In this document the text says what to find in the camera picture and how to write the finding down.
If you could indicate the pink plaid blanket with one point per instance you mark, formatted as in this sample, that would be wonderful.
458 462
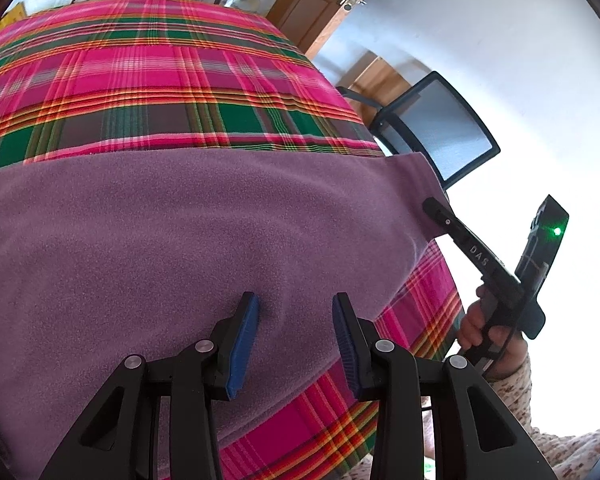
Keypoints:
155 85

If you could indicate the person's right forearm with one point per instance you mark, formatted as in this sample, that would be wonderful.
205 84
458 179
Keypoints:
517 400

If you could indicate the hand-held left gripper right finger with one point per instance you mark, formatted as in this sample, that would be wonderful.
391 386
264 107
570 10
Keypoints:
347 350

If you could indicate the wooden door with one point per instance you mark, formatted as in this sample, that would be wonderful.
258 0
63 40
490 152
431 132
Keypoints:
310 10

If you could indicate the person's right hand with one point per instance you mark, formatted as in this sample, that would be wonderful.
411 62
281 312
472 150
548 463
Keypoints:
469 325

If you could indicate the purple fleece pants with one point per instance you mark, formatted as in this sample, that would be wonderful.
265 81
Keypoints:
180 235

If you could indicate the wooden board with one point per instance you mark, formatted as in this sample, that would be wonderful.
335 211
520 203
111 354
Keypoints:
380 80

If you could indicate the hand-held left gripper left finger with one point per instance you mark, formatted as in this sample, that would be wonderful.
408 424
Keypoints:
242 345

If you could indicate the black mesh office chair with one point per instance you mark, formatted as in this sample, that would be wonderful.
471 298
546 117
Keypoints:
445 125

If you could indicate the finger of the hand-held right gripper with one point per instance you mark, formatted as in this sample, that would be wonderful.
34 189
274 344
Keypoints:
445 220

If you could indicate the yellow box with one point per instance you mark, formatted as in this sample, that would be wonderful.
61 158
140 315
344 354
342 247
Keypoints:
12 17

